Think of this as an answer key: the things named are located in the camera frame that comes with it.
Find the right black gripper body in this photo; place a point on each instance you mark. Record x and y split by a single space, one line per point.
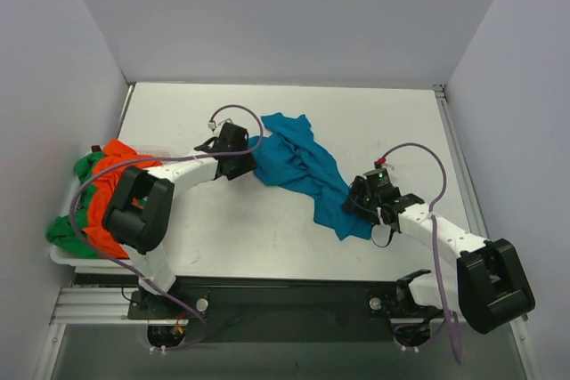
356 201

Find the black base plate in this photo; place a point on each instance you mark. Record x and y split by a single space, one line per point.
219 310

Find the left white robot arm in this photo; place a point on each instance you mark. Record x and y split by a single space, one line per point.
138 213

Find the teal blue t shirt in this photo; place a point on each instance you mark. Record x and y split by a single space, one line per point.
290 158

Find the right side aluminium rail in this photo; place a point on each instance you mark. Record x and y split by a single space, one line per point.
476 221

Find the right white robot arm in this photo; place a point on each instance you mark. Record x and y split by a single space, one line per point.
490 287

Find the green t shirt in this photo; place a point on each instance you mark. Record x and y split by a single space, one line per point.
60 232

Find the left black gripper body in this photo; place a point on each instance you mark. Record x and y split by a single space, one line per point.
243 163

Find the orange t shirt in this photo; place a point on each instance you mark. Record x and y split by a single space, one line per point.
114 152

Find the aluminium frame rail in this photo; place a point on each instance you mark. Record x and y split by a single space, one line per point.
93 306

